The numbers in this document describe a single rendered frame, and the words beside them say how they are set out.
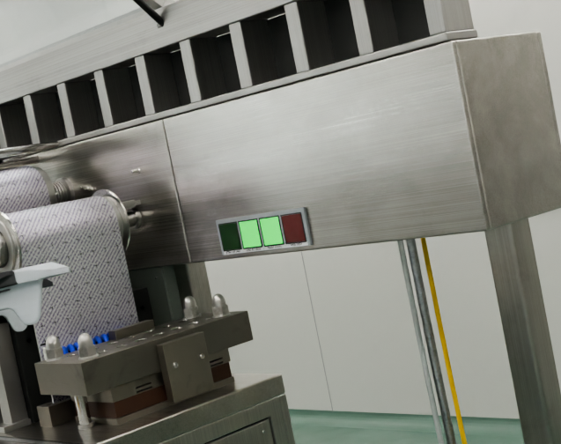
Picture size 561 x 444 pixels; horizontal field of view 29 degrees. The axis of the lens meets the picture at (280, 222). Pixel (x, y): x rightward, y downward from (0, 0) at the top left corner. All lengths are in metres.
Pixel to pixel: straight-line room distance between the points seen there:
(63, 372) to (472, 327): 3.01
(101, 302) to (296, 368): 3.45
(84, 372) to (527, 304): 0.78
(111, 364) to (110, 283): 0.28
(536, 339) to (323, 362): 3.58
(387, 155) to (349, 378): 3.60
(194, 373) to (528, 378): 0.62
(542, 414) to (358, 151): 0.55
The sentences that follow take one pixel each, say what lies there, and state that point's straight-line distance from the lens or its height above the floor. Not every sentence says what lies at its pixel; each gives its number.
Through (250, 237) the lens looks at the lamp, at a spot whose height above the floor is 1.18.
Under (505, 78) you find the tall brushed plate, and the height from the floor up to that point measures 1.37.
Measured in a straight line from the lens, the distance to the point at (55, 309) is 2.19.
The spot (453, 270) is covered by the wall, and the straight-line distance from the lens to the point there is 4.80.
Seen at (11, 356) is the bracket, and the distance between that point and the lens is 2.23.
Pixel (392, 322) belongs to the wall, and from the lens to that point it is 5.10.
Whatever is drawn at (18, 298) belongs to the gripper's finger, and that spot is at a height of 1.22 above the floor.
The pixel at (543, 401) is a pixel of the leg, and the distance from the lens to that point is 1.97.
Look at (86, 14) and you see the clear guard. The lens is 2.42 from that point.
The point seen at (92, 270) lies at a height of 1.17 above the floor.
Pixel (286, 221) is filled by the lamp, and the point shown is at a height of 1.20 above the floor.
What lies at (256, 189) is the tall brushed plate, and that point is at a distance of 2.07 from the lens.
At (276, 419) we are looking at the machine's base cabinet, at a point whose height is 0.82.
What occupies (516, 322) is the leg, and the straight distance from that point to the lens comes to 1.95.
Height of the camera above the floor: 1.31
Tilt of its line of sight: 3 degrees down
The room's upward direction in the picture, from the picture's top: 11 degrees counter-clockwise
